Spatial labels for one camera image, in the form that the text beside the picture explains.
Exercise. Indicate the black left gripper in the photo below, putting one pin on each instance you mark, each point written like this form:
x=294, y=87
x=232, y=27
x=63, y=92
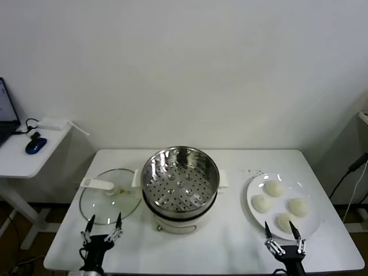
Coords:
x=95, y=247

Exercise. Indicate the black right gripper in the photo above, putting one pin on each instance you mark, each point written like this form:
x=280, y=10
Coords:
x=291, y=256

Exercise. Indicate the white steamed baozi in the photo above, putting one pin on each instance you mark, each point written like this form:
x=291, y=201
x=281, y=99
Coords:
x=274, y=189
x=283, y=221
x=261, y=204
x=299, y=207

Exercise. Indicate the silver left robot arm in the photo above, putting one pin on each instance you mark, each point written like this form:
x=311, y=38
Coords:
x=90, y=271

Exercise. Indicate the stainless steel steamer pot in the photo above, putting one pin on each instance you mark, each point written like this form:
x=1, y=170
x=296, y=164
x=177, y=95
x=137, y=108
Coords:
x=178, y=225

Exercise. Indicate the stainless steel steamer basket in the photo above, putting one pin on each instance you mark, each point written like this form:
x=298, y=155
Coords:
x=179, y=184

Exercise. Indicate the large white plate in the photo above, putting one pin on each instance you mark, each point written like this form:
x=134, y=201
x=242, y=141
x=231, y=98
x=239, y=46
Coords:
x=302, y=230

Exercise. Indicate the white side table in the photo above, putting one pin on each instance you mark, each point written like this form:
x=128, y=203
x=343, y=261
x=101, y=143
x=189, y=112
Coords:
x=26, y=161

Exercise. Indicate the white plastic stick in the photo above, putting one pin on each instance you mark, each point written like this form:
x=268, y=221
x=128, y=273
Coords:
x=78, y=128

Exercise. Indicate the blue computer mouse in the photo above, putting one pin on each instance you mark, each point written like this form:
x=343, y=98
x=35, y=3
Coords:
x=36, y=145

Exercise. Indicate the white power adapter box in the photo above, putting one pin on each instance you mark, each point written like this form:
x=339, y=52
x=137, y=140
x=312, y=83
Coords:
x=51, y=123

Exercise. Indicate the black laptop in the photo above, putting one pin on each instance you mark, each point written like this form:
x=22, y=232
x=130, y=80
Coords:
x=5, y=115

